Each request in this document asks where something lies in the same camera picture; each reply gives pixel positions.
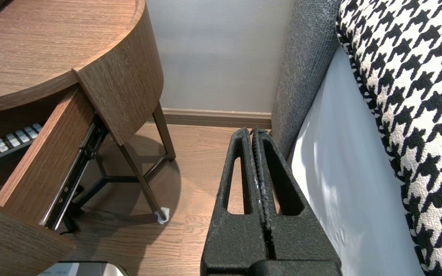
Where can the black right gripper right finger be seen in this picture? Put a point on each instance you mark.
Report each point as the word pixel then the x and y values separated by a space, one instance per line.
pixel 297 241

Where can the curved wooden table drawer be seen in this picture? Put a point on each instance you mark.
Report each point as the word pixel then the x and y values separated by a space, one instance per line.
pixel 44 165

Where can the gray fabric headboard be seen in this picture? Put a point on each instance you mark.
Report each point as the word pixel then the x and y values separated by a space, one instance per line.
pixel 301 69

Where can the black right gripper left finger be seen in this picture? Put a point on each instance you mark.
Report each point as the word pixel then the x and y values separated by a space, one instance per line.
pixel 236 241

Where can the black white houndstooth pillow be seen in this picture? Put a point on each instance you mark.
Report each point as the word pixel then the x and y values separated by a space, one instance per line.
pixel 416 115

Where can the round wooden side table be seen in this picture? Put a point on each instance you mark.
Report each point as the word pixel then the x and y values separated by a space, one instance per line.
pixel 109 38

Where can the brown wall baseboard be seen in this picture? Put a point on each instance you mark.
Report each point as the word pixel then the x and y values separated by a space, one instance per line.
pixel 213 118

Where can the silver robot chassis with label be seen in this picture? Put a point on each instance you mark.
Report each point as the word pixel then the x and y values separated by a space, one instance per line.
pixel 83 269

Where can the white bed sheet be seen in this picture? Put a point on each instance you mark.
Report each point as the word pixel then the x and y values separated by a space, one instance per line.
pixel 343 184

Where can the white table leg pad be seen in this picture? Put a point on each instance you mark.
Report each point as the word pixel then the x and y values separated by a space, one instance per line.
pixel 162 216

